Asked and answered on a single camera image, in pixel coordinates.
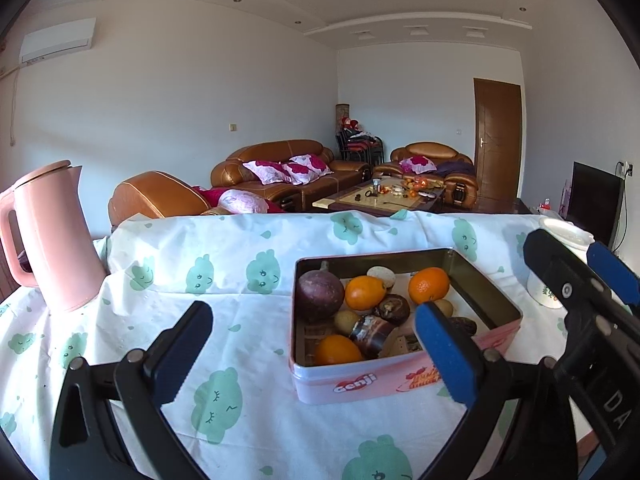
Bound white cloth with green prints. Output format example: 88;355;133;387
1;211;567;479

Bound small orange kumquat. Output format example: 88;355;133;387
434;299;454;318

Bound purple passion fruit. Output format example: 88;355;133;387
295;270;345;323

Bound pink floral cushion, left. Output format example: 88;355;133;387
243;160;293;185

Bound brown leather armchair,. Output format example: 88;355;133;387
372;142;480;209
107;171;241;228

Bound white air conditioner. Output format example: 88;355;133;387
20;18;96;65

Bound wooden coffee table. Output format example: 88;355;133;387
312;177;445;217

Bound orange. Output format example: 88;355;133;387
345;275;387;311
408;266;450;304
314;335;364;366

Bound pink electric kettle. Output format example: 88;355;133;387
1;159;106;311

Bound brown wooden door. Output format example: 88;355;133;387
473;78;523;202

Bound pink cushion on far armchair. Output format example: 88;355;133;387
399;155;437;174

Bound dark brown round fruit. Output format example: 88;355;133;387
372;294;411;326

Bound brown leather armchair, far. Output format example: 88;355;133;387
372;142;480;209

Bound brown leather armchair, near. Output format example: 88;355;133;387
107;171;241;228

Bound pink floral cushion,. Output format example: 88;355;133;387
283;154;333;185
243;160;293;185

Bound pink floral cushion, right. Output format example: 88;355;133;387
283;154;333;185

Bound black television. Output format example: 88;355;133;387
566;162;625;248

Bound layered dessert cup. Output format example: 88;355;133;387
349;315;397;359
367;266;396;290

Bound small yellow round fruit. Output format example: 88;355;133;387
334;310;360;336

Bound brown leather three-seat sofa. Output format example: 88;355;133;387
210;140;371;211

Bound light pink pillow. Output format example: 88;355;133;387
218;188;269;214

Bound pink Genji tin box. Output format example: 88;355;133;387
290;248;522;404

